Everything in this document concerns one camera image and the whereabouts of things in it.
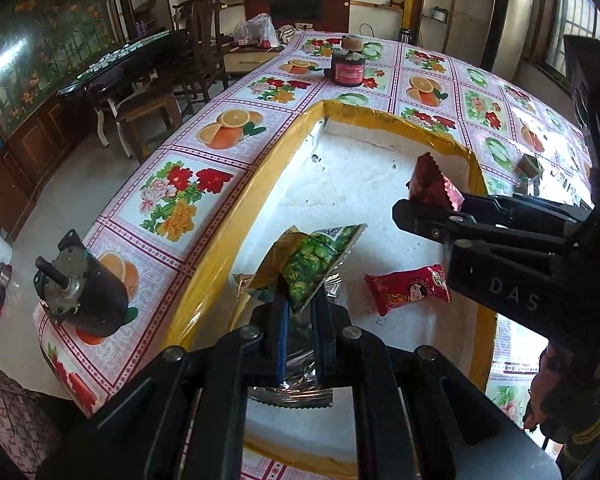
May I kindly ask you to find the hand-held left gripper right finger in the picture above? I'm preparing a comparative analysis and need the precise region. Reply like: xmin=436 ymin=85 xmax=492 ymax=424
xmin=311 ymin=289 xmax=561 ymax=480

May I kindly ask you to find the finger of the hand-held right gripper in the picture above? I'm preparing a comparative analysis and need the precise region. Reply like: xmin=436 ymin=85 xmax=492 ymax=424
xmin=455 ymin=193 xmax=595 ymax=228
xmin=392 ymin=199 xmax=578 ymax=262

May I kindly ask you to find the small green carton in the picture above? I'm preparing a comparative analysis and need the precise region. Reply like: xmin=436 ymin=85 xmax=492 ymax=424
xmin=517 ymin=153 xmax=545 ymax=181

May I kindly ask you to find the black electric motor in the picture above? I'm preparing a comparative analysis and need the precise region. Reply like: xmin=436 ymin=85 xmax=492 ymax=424
xmin=34 ymin=229 xmax=131 ymax=337

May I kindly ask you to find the dark wooden tv cabinet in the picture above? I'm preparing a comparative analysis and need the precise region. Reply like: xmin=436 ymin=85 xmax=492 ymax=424
xmin=244 ymin=0 xmax=351 ymax=34

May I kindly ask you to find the green pea snack packet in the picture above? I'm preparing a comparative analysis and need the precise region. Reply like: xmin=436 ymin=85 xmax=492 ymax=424
xmin=282 ymin=223 xmax=369 ymax=314

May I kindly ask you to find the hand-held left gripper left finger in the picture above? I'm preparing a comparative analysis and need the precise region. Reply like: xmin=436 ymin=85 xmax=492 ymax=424
xmin=37 ymin=280 xmax=292 ymax=480

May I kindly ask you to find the wooden stool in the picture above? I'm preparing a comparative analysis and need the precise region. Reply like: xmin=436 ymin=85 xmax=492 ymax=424
xmin=114 ymin=91 xmax=184 ymax=164

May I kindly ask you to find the large cracker packet black stripe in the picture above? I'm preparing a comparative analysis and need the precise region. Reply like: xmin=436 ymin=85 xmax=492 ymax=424
xmin=547 ymin=165 xmax=595 ymax=208

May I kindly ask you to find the dark wooden chair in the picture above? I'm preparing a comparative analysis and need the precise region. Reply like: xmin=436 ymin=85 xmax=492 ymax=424
xmin=171 ymin=0 xmax=231 ymax=107

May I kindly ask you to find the dark jar red label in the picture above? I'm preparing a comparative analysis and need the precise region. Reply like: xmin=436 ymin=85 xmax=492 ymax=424
xmin=329 ymin=52 xmax=365 ymax=86

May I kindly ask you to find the red face print snack packet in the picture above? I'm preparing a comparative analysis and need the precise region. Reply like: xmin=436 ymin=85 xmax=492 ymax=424
xmin=364 ymin=263 xmax=452 ymax=317

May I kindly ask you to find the flower wall painting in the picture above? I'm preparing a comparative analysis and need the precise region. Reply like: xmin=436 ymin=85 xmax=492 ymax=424
xmin=0 ymin=0 xmax=127 ymax=135

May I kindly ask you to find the white foam box yellow tape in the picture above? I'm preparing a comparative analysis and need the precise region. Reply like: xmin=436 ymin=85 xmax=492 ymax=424
xmin=162 ymin=99 xmax=499 ymax=467

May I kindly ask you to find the silver foil snack packet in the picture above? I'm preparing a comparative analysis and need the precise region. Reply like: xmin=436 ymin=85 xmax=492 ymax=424
xmin=244 ymin=272 xmax=344 ymax=412

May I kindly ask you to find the brown wooden sideboard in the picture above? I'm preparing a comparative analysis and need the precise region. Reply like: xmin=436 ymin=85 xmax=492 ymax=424
xmin=0 ymin=95 xmax=102 ymax=242

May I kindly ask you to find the gold snack packet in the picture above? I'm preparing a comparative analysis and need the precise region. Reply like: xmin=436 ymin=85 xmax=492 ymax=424
xmin=232 ymin=226 xmax=307 ymax=302

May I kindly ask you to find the window with grille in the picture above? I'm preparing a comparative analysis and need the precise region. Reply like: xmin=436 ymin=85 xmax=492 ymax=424
xmin=545 ymin=0 xmax=600 ymax=92

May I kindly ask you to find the white red plastic bag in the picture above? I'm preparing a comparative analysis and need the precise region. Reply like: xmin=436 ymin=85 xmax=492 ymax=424
xmin=233 ymin=12 xmax=279 ymax=47

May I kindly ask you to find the dark red snack packet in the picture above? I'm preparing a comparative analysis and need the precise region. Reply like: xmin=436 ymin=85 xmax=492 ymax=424
xmin=406 ymin=153 xmax=465 ymax=212

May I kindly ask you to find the floral fruit print tablecloth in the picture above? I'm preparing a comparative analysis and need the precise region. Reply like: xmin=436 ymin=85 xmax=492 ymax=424
xmin=32 ymin=30 xmax=600 ymax=480

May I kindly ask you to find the row of white tiles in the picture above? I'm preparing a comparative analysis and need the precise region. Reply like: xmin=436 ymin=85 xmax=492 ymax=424
xmin=86 ymin=39 xmax=154 ymax=74

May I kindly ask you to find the black glossy table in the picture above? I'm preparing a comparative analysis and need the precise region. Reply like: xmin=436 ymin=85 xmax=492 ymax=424
xmin=57 ymin=27 xmax=192 ymax=112

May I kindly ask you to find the person's brown patterned clothing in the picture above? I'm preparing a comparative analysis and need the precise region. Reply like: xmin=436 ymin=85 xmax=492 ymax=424
xmin=0 ymin=344 xmax=62 ymax=480

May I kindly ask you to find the cream low cabinet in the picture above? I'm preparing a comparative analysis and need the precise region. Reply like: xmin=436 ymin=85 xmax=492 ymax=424
xmin=222 ymin=45 xmax=286 ymax=79

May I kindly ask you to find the person's right hand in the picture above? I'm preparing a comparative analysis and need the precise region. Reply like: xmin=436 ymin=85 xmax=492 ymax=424
xmin=524 ymin=345 xmax=577 ymax=447

